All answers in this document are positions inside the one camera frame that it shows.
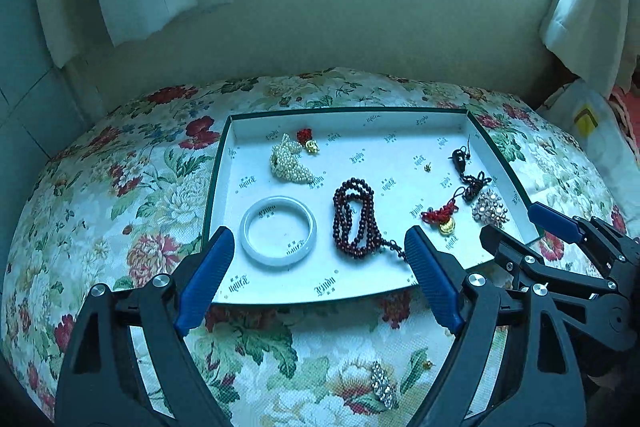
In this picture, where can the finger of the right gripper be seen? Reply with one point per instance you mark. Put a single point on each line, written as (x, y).
(510, 251)
(555, 219)

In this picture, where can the pearl gold brooch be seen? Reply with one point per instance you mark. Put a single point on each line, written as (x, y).
(489, 209)

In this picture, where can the silver rhinestone hair clip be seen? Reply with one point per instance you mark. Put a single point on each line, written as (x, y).
(382, 387)

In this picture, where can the dark green jewelry tray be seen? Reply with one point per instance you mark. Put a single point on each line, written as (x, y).
(369, 189)

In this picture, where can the pink crochet blanket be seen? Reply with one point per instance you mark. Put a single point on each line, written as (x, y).
(625, 107)

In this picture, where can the patterned pillow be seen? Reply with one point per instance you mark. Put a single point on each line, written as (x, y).
(590, 120)

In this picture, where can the small red gold charm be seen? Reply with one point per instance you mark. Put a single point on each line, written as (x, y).
(305, 138)

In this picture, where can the white jade bangle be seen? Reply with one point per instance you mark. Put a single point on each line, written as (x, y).
(278, 231)

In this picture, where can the red knot gold charm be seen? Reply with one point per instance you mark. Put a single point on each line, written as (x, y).
(442, 218)

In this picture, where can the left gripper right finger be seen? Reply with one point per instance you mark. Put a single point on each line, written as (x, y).
(538, 382)

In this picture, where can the white right curtain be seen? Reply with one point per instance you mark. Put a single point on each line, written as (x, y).
(596, 40)

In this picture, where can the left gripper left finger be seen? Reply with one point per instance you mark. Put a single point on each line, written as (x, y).
(100, 383)

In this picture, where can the white pearl cluster brooch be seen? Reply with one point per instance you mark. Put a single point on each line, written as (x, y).
(285, 162)

